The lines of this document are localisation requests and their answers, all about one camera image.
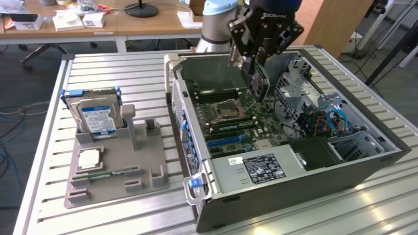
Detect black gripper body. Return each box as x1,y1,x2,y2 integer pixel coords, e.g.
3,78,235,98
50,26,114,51
243,0,303,28

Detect graphics card with metal bracket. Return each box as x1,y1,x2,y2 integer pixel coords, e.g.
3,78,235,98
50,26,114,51
227,44,273,103

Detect wooden cabinet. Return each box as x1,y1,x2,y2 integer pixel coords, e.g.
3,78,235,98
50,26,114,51
287,0,375,59

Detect stack of printed papers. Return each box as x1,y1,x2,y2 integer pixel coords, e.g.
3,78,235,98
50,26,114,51
178,11,205,30

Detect brown cardboard box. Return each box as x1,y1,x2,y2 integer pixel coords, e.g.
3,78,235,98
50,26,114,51
189,0,207,23

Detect tall silver disk bay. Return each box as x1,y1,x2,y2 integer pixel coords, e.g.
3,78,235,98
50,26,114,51
273,58,329,118

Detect black RAM slot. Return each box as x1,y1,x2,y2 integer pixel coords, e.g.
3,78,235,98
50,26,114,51
198,95,241,103
195,90,239,97

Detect metal socket cover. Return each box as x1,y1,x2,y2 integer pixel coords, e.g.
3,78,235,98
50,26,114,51
238,90,255,116

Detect white desk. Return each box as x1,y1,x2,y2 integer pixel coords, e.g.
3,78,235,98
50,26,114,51
351,0,418,69

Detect CPU socket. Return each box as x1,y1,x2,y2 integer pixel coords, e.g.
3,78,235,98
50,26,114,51
211,100,245,122

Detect black tripod leg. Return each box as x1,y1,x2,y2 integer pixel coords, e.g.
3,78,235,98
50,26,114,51
363,23,418,86

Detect black round lamp base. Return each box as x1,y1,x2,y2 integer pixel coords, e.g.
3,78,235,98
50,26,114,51
123,0,160,18

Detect green motherboard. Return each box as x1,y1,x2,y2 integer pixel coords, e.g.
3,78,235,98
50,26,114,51
193,80,295,160

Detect blue expansion slot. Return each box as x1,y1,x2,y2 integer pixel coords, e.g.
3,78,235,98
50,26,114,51
207,136,246,148

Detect small white cardboard box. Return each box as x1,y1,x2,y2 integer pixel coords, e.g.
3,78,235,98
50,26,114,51
82,12,107,28

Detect low silver disk bay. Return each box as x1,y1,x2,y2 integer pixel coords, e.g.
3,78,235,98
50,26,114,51
327,131,389,164

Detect white round-topped box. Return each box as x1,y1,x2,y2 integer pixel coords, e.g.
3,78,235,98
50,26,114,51
52,11,86,32

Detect hard disk in blue caddy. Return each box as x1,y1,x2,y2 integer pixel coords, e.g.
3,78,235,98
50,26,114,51
60,86,122,141

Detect grey power supply unit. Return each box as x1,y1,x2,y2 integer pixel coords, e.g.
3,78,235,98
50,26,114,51
209,144,307,194

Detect wooden desk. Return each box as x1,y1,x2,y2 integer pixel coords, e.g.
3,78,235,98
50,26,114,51
0,0,295,53

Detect blue case release latch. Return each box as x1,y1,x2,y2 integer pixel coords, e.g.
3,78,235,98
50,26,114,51
189,177,206,189

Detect grey chair base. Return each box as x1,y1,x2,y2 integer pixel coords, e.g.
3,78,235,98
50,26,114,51
19,43,66,71

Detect open dark grey PC case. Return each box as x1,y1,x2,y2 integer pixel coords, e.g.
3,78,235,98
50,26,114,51
163,47,413,233

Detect white box with black label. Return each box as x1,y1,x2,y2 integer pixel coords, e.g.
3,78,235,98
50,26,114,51
15,15,44,30

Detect small black device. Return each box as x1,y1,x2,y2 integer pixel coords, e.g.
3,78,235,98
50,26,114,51
10,13,39,22

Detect silver CPU chip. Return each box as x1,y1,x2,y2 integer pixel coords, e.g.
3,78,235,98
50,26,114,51
78,149,103,169

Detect grey plastic parts rack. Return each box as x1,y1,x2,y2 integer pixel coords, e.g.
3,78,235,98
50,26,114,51
63,104,171,209

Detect green loose RAM stick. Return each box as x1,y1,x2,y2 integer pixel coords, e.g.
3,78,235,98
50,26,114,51
72,167,142,182

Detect loose white papers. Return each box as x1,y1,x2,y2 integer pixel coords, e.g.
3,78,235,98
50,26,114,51
0,0,27,14

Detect beige case handle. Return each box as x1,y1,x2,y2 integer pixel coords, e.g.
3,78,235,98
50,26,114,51
163,54,181,72

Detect red wire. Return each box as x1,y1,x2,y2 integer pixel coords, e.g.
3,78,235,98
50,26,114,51
313,115,327,137

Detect blue data wire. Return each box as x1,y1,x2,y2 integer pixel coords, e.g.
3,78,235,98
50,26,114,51
327,109,353,135

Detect black plastic air duct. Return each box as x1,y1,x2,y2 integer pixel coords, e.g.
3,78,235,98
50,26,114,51
289,137,346,172

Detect white floor cable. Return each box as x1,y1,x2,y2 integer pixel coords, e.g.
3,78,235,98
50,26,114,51
0,101,50,116

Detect blue floor cable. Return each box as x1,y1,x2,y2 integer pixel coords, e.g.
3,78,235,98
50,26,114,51
0,117,27,209

